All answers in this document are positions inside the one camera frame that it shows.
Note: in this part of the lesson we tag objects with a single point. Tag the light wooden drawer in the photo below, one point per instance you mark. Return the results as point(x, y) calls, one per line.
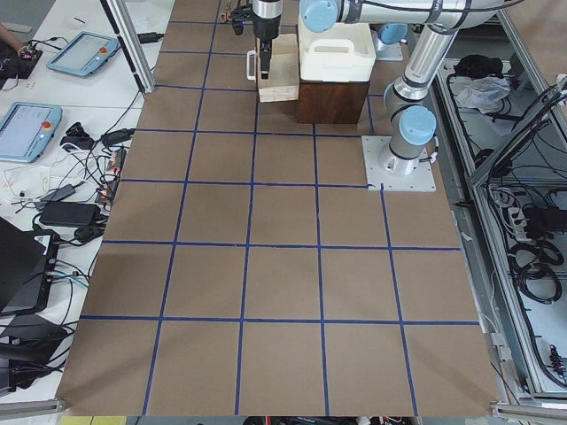
point(282, 83)

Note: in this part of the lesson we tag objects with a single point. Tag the blue teach pendant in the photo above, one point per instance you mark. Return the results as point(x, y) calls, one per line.
point(26, 130)
point(84, 54)

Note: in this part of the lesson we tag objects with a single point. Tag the dark brown wooden cabinet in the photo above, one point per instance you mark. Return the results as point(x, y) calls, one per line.
point(321, 102)

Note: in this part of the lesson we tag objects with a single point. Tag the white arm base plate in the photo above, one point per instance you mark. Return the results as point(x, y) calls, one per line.
point(387, 40)
point(384, 171)

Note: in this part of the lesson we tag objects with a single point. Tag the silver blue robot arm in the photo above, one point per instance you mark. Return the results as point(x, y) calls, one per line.
point(413, 124)

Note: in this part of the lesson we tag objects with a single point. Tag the aluminium frame post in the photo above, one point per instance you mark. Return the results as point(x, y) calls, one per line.
point(123, 27)

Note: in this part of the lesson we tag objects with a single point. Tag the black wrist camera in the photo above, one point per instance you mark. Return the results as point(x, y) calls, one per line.
point(240, 15)

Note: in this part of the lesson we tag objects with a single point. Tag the blue teach pendant near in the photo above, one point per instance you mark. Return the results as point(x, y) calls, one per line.
point(26, 130)

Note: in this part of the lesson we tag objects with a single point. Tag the blue teach pendant far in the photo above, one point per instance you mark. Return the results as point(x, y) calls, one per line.
point(84, 54)

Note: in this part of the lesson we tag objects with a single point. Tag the cream plastic tray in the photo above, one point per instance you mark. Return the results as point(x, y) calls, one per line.
point(344, 53)

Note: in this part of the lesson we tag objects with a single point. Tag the white crumpled cloth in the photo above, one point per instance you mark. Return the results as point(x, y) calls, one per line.
point(485, 95)

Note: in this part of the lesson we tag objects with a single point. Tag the black laptop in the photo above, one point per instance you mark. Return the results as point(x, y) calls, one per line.
point(27, 259)

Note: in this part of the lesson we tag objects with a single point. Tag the black power brick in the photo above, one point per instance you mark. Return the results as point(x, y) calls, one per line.
point(63, 214)

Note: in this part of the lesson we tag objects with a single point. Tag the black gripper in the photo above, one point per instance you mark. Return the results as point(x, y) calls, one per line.
point(267, 24)

